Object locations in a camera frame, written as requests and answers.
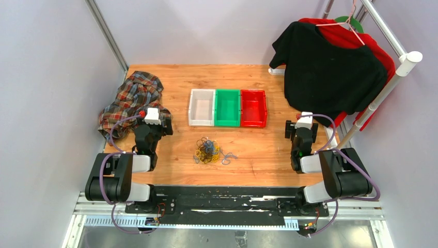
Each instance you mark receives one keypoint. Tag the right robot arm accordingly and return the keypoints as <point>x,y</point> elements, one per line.
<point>344,175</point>

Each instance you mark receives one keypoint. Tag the black t-shirt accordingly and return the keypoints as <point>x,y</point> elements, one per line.
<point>328,72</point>

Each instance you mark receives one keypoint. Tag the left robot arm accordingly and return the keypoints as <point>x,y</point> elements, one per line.
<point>110,179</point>

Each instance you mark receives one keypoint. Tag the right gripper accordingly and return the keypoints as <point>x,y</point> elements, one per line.
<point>290,129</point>

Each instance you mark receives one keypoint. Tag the red t-shirt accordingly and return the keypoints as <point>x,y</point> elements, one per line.
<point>376,51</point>

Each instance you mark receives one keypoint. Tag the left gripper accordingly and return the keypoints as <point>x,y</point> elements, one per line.
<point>164,130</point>

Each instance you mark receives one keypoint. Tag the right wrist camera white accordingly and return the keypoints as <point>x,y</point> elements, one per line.
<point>304,120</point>

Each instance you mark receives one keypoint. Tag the green clothes hanger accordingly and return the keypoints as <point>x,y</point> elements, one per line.
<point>356,25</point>

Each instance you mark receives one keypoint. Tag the white clothes rack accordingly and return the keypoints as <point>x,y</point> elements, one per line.
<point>408,60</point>

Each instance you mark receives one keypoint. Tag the green plastic bin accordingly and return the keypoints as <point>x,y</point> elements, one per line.
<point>227,105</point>

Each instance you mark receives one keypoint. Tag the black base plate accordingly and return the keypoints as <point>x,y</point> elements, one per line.
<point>227,206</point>

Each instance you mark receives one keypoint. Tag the pink clothes hanger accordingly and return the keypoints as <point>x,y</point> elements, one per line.
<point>347,22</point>

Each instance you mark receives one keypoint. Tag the red plastic bin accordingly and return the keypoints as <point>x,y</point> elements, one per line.
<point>253,108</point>

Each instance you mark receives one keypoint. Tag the plaid flannel shirt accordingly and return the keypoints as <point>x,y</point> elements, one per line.
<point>139,91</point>

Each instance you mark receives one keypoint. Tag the white plastic bin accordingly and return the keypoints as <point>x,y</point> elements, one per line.
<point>201,107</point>

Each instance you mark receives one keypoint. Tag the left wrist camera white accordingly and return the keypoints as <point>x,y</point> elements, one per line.
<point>152,116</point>

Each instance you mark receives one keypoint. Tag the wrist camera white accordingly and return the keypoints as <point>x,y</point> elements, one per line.
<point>304,120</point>
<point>152,116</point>

